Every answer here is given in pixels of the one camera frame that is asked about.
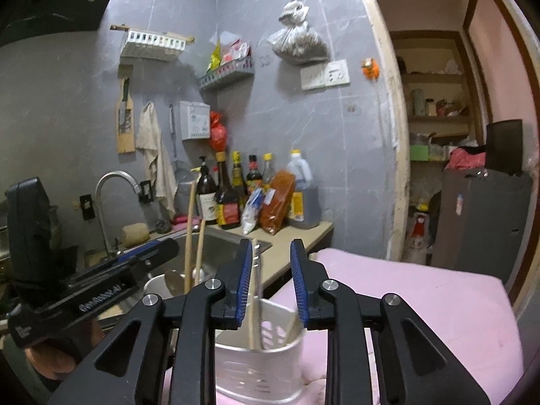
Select person's left hand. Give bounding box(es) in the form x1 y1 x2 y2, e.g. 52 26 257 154
24 318 105 385

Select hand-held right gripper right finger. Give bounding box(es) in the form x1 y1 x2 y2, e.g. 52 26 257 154
290 238 492 405

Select yellow sponge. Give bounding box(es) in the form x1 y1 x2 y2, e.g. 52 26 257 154
122 222 151 246

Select short wooden utensil handle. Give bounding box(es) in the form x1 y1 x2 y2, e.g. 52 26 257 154
193 219 208 286

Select large plastic oil jug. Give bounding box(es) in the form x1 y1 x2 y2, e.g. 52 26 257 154
286 148 322 230

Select white wall socket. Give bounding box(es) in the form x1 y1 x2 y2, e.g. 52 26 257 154
300 60 351 92

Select wooden shelf unit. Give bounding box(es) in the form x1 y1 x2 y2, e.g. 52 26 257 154
394 29 491 262

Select clear bottle yellow cap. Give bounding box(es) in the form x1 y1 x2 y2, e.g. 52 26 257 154
262 153 276 187

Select black box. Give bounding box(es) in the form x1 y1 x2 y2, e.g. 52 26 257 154
485 119 524 176

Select steel sink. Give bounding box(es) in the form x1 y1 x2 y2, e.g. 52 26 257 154
114 223 273 288

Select yellow packet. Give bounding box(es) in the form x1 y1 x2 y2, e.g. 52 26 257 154
207 38 222 73

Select white wall box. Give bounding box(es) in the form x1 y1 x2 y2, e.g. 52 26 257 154
180 100 211 141

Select black range hood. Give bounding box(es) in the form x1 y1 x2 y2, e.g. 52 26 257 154
0 0 124 48

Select red plastic bag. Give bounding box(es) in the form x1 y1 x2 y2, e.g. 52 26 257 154
209 111 229 153

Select beige hanging towel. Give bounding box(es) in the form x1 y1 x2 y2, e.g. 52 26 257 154
135 101 178 221

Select kitchen knife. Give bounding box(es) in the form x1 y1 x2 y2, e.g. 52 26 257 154
119 77 132 136

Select long wooden utensil handle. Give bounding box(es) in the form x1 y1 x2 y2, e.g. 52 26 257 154
184 180 198 295

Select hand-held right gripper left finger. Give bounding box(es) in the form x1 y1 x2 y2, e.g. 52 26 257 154
48 238 254 405

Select red chili powder bag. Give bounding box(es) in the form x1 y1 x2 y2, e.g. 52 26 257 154
259 170 296 236

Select pink floral table cloth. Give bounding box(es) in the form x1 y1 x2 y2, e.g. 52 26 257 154
162 248 524 405

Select white and blue bag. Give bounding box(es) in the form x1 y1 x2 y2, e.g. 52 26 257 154
241 187 265 236

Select clear hanging plastic bag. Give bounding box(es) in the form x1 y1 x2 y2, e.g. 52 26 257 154
267 0 330 66

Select wooden stick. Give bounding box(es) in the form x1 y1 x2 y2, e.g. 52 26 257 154
110 24 196 46

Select metal faucet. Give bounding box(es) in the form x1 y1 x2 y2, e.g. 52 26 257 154
94 170 142 259

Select wooden chopstick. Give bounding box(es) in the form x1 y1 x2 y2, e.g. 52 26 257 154
248 238 261 352

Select white and red sack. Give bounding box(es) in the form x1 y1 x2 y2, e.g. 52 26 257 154
406 205 435 263

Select brown bottle red label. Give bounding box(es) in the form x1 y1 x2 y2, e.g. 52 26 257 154
215 151 241 230

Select dark bottle red cap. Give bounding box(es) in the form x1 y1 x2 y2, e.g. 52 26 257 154
245 154 263 191

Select white wall rack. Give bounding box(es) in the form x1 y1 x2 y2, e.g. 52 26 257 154
120 29 187 62

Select red cloth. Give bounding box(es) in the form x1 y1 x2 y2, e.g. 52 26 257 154
446 146 488 172

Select grey wall shelf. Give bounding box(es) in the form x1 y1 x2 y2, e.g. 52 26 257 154
198 60 256 92

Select wooden cutting board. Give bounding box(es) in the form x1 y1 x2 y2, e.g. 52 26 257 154
116 65 137 154

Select white slotted utensil holder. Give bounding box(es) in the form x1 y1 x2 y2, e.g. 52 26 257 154
214 297 307 405

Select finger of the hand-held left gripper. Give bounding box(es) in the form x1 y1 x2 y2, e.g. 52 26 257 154
70 238 180 282
86 240 164 266

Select red food package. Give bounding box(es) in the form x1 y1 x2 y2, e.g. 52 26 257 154
436 99 469 118

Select orange wall hook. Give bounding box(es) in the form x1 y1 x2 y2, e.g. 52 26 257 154
360 58 381 80

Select red packet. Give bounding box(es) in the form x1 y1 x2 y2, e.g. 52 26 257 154
220 39 252 66

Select wooden door frame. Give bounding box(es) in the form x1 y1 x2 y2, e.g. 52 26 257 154
349 0 540 318

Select dark bottle yellow cap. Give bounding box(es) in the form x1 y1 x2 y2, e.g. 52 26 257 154
231 151 248 204

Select grey cabinet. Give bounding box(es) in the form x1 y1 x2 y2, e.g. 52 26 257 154
430 167 535 288

